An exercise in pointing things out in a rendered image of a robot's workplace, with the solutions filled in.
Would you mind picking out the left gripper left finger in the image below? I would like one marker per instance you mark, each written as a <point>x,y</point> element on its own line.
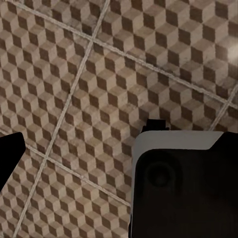
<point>12,148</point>

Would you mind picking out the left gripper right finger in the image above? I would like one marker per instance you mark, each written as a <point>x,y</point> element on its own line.
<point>230,148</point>

